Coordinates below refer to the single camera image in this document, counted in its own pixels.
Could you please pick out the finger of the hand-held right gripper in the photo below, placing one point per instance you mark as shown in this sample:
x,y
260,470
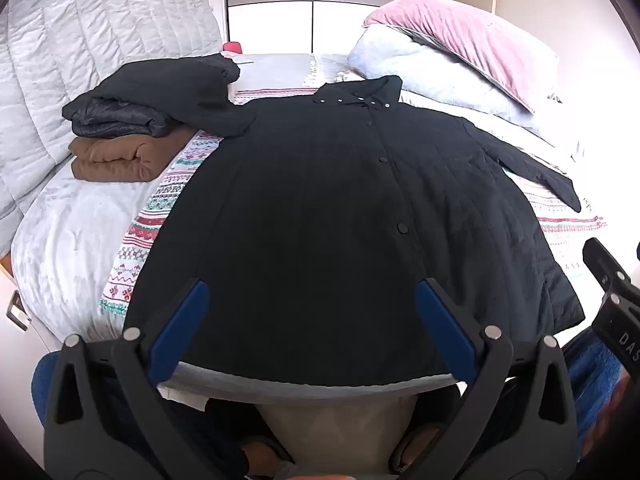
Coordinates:
x,y
602,262

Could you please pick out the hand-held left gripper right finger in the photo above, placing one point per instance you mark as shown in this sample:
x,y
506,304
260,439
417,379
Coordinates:
x,y
445,330

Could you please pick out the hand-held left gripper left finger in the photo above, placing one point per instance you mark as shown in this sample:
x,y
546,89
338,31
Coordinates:
x,y
177,330

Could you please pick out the black quilted coat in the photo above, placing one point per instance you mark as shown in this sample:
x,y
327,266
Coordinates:
x,y
325,240

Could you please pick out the person's blue jeans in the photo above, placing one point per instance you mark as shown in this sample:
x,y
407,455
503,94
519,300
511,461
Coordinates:
x,y
595,385

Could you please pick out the patterned knit-print blanket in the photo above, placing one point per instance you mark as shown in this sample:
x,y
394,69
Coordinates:
x,y
150,240

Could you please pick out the person's foot in slipper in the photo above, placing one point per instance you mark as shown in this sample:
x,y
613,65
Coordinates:
x,y
415,455

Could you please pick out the white bed cover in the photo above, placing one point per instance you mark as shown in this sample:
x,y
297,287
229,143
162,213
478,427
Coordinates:
x,y
70,240

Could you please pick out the folded brown garment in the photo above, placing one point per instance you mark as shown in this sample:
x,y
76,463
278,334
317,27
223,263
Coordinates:
x,y
115,157

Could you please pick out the folded dark puffer jacket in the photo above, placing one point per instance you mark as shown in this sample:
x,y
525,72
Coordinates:
x,y
115,117

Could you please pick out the folded black garment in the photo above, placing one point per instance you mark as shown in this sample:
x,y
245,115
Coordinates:
x,y
165,80

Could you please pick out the pink velvet pillow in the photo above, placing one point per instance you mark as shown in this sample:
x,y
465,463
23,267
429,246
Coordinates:
x,y
475,40

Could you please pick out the small red item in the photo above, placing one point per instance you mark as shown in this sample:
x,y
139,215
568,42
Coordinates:
x,y
233,48

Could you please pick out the white quilted duvet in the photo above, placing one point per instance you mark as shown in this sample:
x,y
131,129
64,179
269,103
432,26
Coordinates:
x,y
85,50

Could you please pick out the white sliding-door wardrobe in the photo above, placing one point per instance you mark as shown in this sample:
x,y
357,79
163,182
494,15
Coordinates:
x,y
300,5

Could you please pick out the metal bed frame bracket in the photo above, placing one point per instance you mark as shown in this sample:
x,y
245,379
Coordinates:
x,y
16,312

